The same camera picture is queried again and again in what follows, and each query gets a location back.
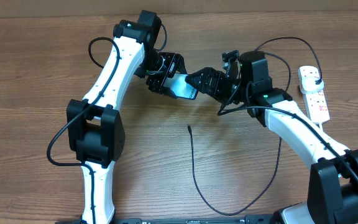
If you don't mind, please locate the black charger cable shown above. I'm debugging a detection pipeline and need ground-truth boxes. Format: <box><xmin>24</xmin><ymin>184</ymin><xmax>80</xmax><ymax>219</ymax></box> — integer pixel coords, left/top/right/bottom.
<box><xmin>187</xmin><ymin>37</ymin><xmax>324</xmax><ymax>217</ymax></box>

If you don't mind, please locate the blue-screen smartphone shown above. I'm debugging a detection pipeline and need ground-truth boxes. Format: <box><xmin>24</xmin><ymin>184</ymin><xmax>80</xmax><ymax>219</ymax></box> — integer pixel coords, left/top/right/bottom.
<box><xmin>163</xmin><ymin>73</ymin><xmax>198</xmax><ymax>100</ymax></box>

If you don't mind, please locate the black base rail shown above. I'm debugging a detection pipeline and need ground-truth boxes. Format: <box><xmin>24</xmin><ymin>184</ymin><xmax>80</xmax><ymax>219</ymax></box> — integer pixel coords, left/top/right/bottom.
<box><xmin>54</xmin><ymin>213</ymin><xmax>284</xmax><ymax>224</ymax></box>

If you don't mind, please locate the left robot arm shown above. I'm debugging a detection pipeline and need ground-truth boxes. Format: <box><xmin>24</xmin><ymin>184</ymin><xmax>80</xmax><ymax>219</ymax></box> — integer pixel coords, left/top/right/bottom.
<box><xmin>67</xmin><ymin>10</ymin><xmax>198</xmax><ymax>223</ymax></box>

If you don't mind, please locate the white power strip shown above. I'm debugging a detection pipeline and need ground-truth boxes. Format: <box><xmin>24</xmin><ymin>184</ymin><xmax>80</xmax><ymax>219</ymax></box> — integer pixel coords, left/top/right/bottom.
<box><xmin>298</xmin><ymin>65</ymin><xmax>330</xmax><ymax>124</ymax></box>

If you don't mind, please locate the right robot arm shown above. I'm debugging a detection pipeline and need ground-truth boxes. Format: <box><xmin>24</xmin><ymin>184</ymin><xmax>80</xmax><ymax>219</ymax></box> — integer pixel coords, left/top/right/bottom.
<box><xmin>185</xmin><ymin>51</ymin><xmax>358</xmax><ymax>223</ymax></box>

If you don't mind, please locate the white charger plug adapter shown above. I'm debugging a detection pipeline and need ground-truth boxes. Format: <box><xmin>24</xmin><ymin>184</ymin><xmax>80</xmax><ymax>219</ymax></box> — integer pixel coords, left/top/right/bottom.
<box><xmin>300</xmin><ymin>76</ymin><xmax>324</xmax><ymax>95</ymax></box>

